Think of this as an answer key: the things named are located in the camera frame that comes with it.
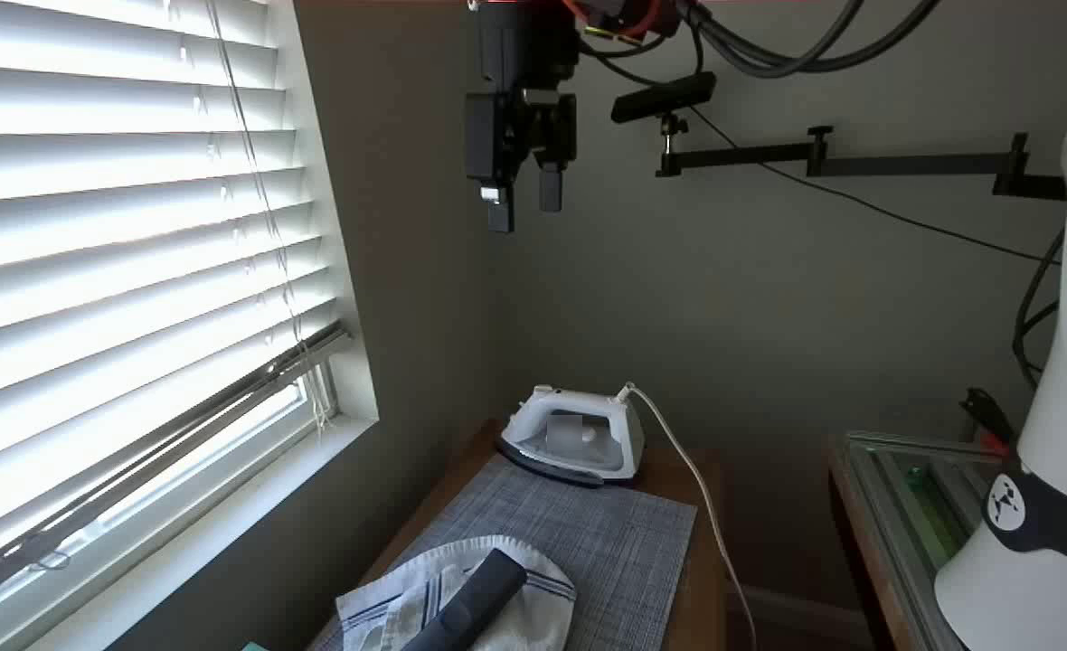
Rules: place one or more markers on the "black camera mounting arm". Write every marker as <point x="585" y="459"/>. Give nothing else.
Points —
<point x="896" y="163"/>

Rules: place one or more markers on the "white cloth with blue stripes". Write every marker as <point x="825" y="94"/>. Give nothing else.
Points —
<point x="533" y="603"/>

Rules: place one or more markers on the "black stereo camera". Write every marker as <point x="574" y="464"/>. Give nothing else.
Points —
<point x="663" y="94"/>

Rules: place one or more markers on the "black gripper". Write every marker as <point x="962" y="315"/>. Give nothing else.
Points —
<point x="520" y="42"/>

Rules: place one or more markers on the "white clothes iron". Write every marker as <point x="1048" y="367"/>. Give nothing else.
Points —
<point x="574" y="434"/>

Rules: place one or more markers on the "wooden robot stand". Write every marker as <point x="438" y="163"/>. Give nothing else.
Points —
<point x="852" y="529"/>

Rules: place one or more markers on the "white window sill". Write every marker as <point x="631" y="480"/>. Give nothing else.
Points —
<point x="194" y="545"/>

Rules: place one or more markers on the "black remote control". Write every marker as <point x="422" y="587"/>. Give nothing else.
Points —
<point x="468" y="603"/>

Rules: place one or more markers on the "white window blinds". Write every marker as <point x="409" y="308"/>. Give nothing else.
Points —
<point x="122" y="241"/>

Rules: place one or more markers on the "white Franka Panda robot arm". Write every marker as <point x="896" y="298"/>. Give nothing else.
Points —
<point x="1040" y="590"/>

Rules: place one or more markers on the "wooden side table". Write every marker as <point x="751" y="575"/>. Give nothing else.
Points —
<point x="676" y="480"/>

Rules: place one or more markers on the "black orange clamp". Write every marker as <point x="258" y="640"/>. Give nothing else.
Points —
<point x="989" y="420"/>

